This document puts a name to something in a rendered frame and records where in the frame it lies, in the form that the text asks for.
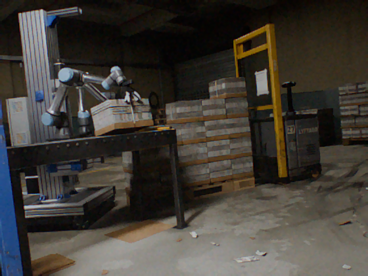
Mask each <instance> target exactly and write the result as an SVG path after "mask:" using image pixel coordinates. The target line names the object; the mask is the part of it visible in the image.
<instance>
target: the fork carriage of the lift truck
mask: <svg viewBox="0 0 368 276"><path fill-rule="evenodd" d="M251 156H252V167H253V172H254V175H253V176H254V178H256V179H258V178H261V177H262V178H266V180H269V181H277V171H276V163H275V156H273V155H265V154H252V155H251Z"/></svg>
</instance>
